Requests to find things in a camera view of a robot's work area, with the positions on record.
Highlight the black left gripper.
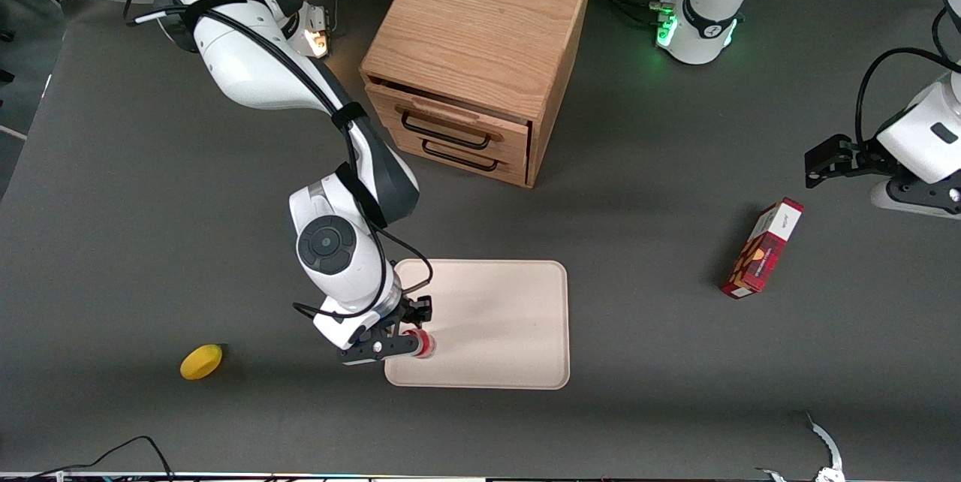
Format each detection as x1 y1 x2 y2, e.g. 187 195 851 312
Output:
805 134 902 190

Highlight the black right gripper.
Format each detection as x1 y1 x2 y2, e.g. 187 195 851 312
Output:
390 296 436 340

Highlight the red coke bottle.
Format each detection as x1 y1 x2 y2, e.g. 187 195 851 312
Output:
405 330 437 360

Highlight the beige rectangular tray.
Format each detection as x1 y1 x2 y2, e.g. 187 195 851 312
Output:
384 259 571 390

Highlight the red cookie box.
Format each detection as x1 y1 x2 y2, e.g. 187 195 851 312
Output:
721 197 805 300

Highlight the yellow lemon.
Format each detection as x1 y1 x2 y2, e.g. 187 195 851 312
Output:
180 344 224 381

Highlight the white curved plastic strip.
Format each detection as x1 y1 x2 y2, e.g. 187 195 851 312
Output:
755 412 846 482

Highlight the wooden drawer cabinet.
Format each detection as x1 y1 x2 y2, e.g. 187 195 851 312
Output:
359 0 594 188

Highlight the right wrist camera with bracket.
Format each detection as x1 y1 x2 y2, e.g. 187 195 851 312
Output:
336 333 425 366

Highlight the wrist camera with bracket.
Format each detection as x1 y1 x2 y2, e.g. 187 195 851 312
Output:
336 333 425 366
871 178 961 221

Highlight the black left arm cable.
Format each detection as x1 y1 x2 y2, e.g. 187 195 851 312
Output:
856 8 961 145

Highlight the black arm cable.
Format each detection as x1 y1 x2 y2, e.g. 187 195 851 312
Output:
124 0 435 318
856 8 961 145

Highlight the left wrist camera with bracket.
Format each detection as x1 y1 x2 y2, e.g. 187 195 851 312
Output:
871 178 961 221

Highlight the wooden drawer with black handle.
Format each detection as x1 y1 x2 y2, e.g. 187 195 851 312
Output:
390 129 529 187
366 80 532 161

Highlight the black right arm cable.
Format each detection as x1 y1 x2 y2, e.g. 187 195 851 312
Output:
124 0 435 318

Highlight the thin black cable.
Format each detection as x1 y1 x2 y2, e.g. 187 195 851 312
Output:
0 435 175 482

